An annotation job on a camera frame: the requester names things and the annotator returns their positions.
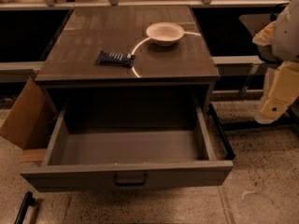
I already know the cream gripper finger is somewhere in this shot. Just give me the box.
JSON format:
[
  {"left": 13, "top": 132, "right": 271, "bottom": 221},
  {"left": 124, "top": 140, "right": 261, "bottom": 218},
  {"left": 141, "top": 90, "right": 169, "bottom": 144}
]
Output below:
[
  {"left": 252, "top": 21, "right": 275, "bottom": 46},
  {"left": 254, "top": 61, "right": 299, "bottom": 124}
]

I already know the dark blue snack bar wrapper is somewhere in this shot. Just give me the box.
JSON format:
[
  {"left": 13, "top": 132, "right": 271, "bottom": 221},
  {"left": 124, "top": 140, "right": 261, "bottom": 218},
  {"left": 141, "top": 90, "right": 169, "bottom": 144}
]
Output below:
[{"left": 96, "top": 51, "right": 135, "bottom": 68}]

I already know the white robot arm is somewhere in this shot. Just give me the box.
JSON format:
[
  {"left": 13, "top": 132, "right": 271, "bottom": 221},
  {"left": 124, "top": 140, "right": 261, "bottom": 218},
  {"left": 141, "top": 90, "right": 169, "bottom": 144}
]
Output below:
[{"left": 252, "top": 0, "right": 299, "bottom": 124}]

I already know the open grey top drawer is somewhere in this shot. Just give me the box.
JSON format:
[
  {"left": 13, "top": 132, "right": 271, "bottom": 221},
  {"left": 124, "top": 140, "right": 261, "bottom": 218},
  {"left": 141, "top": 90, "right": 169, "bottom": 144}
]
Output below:
[{"left": 21, "top": 101, "right": 233, "bottom": 192}]

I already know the grey cabinet with glossy top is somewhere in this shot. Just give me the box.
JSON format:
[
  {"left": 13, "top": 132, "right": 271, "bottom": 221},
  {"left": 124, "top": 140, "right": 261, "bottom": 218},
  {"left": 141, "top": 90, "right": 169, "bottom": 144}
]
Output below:
[{"left": 34, "top": 5, "right": 221, "bottom": 133}]

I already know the white paper bowl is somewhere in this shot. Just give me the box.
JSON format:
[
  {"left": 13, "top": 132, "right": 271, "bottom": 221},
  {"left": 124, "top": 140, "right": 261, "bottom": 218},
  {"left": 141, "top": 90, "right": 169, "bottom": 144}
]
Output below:
[{"left": 146, "top": 22, "right": 184, "bottom": 47}]

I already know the brown cardboard box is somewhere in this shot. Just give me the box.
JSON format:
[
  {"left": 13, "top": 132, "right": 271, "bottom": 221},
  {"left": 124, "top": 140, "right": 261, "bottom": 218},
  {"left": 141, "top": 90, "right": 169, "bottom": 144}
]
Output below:
[{"left": 0, "top": 78, "right": 54, "bottom": 149}]

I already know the black drawer handle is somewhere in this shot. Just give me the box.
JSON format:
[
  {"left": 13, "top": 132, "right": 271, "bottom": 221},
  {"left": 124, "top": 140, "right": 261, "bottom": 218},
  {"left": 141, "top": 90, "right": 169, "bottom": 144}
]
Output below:
[{"left": 113, "top": 174, "right": 148, "bottom": 187}]

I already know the black bar handle on floor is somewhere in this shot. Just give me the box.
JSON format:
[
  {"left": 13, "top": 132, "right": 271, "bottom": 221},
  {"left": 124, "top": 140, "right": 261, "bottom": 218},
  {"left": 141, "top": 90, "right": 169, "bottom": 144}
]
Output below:
[{"left": 14, "top": 191, "right": 36, "bottom": 224}]

